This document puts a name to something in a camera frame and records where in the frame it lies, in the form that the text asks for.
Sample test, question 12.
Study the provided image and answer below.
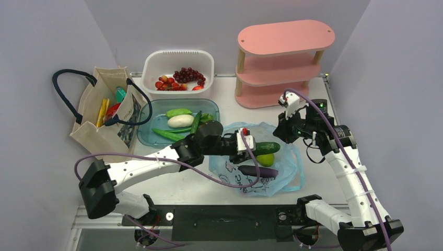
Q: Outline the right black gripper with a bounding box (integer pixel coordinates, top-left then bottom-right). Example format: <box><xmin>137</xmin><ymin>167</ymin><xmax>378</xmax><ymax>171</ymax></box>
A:
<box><xmin>274</xmin><ymin>108</ymin><xmax>316</xmax><ymax>144</ymax></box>

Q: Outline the dark green cucumber from bag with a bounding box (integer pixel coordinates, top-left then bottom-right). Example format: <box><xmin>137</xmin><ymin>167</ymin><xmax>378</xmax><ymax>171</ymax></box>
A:
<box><xmin>252</xmin><ymin>142</ymin><xmax>281</xmax><ymax>156</ymax></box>

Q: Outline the blue plastic grocery bag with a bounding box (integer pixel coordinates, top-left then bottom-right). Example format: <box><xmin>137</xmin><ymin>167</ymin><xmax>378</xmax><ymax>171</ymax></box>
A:
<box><xmin>208</xmin><ymin>122</ymin><xmax>305</xmax><ymax>197</ymax></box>

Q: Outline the beige canvas tote bag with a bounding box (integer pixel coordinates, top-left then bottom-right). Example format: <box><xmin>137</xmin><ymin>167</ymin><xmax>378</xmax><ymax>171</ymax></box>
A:
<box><xmin>52</xmin><ymin>68</ymin><xmax>150</xmax><ymax>154</ymax></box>

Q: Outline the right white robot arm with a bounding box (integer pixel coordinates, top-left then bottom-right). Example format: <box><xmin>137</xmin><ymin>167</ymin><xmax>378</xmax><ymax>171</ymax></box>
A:
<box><xmin>273</xmin><ymin>97</ymin><xmax>404</xmax><ymax>250</ymax></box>

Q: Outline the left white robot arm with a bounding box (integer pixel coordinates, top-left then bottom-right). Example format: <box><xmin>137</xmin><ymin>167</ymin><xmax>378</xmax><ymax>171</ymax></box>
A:
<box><xmin>79</xmin><ymin>121</ymin><xmax>256</xmax><ymax>225</ymax></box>

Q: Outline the green leafy vegetable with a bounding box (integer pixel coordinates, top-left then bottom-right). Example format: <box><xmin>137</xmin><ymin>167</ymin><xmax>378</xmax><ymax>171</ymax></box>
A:
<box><xmin>200</xmin><ymin>113</ymin><xmax>214</xmax><ymax>124</ymax></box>

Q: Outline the long green okra pod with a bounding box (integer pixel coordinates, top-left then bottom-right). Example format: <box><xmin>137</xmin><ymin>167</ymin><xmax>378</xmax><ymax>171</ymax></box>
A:
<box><xmin>152</xmin><ymin>129</ymin><xmax>185</xmax><ymax>142</ymax></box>

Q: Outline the green bumpy cucumber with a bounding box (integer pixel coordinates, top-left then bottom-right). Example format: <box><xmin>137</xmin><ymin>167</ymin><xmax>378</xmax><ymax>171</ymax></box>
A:
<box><xmin>165</xmin><ymin>108</ymin><xmax>193</xmax><ymax>119</ymax></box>

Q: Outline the purple eggplant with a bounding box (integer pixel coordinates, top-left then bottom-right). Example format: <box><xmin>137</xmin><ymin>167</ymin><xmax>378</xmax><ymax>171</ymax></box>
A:
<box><xmin>238</xmin><ymin>165</ymin><xmax>278</xmax><ymax>178</ymax></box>

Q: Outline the red grape bunch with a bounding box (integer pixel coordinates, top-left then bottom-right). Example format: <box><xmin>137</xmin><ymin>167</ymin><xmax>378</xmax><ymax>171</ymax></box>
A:
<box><xmin>172</xmin><ymin>67</ymin><xmax>206</xmax><ymax>87</ymax></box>

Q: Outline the red cherries pile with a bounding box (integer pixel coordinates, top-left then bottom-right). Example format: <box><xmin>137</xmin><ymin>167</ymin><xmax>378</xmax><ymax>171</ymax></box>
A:
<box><xmin>155</xmin><ymin>75</ymin><xmax>188</xmax><ymax>91</ymax></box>

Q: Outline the pink three-tier shelf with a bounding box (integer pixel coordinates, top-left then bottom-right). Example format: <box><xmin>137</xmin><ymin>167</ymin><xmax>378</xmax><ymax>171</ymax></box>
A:
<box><xmin>235</xmin><ymin>19</ymin><xmax>335</xmax><ymax>109</ymax></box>

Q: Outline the white plastic basket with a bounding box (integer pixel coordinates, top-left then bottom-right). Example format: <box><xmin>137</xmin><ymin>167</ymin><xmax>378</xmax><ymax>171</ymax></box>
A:
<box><xmin>139</xmin><ymin>50</ymin><xmax>215</xmax><ymax>98</ymax></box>

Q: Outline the teal packet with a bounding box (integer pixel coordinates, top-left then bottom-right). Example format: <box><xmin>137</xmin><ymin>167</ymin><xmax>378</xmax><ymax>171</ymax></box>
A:
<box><xmin>115</xmin><ymin>86</ymin><xmax>126</xmax><ymax>103</ymax></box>

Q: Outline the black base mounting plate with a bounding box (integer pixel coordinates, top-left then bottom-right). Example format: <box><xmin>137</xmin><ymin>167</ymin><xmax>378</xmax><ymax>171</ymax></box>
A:
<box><xmin>137</xmin><ymin>205</ymin><xmax>320</xmax><ymax>244</ymax></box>

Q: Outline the red snack packet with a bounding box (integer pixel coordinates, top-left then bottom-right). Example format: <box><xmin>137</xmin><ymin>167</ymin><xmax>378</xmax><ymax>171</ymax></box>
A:
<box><xmin>103</xmin><ymin>103</ymin><xmax>121</xmax><ymax>122</ymax></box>

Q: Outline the yellow snack packet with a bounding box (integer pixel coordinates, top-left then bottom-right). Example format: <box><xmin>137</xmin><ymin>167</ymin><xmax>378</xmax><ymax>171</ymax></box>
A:
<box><xmin>96</xmin><ymin>99</ymin><xmax>110</xmax><ymax>128</ymax></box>

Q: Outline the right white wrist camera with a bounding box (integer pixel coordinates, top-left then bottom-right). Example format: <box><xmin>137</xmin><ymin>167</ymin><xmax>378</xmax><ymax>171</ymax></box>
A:
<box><xmin>278</xmin><ymin>92</ymin><xmax>300</xmax><ymax>120</ymax></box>

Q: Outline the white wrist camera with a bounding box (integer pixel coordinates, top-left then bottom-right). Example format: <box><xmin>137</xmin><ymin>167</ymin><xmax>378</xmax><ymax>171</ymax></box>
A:
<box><xmin>278</xmin><ymin>92</ymin><xmax>300</xmax><ymax>120</ymax></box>
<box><xmin>236</xmin><ymin>127</ymin><xmax>256</xmax><ymax>155</ymax></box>

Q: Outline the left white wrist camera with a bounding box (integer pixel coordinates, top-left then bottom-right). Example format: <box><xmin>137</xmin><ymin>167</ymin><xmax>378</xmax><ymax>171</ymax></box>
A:
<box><xmin>236</xmin><ymin>127</ymin><xmax>256</xmax><ymax>155</ymax></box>

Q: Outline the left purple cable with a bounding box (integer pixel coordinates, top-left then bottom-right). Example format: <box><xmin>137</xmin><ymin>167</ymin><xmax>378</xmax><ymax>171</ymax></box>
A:
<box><xmin>74</xmin><ymin>135</ymin><xmax>261</xmax><ymax>249</ymax></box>

